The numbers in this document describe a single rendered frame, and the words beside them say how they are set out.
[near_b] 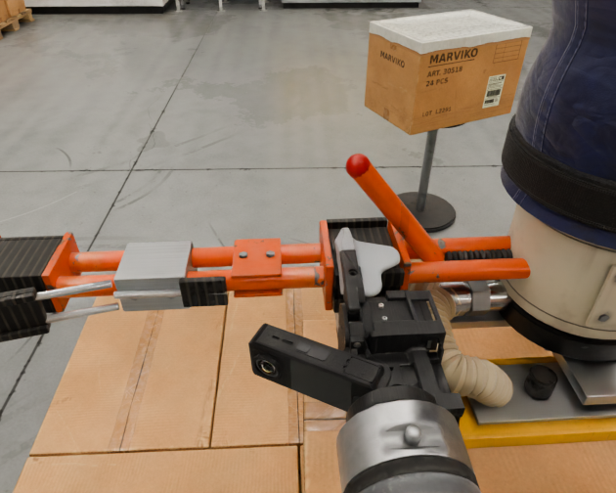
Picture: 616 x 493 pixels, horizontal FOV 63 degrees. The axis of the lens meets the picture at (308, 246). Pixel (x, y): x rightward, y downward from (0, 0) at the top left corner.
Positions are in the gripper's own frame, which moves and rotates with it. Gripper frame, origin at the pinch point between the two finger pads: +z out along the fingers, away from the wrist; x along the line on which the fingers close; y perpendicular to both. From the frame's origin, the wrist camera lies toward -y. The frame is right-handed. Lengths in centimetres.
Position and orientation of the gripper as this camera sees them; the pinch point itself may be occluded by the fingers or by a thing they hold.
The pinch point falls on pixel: (337, 263)
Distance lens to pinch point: 53.1
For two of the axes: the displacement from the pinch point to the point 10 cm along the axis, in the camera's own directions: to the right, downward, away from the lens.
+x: 0.0, -8.0, -6.0
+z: -0.6, -6.0, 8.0
